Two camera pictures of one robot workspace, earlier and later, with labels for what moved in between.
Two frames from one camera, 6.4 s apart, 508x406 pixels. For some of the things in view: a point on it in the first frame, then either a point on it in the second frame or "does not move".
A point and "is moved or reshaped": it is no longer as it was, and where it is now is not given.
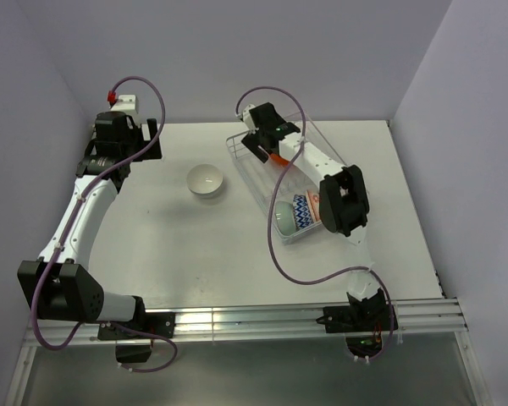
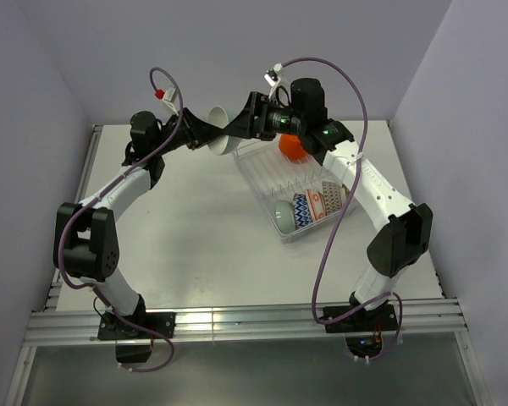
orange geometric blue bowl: (301, 212) does not move
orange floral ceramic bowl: (314, 203) does not move
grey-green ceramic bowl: (284, 218) does not move
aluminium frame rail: (376, 319) does not move
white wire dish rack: (273, 182) does not move
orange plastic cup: (281, 160) is moved or reshaped
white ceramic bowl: (205, 180) to (218, 116)
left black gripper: (149, 150) to (196, 131)
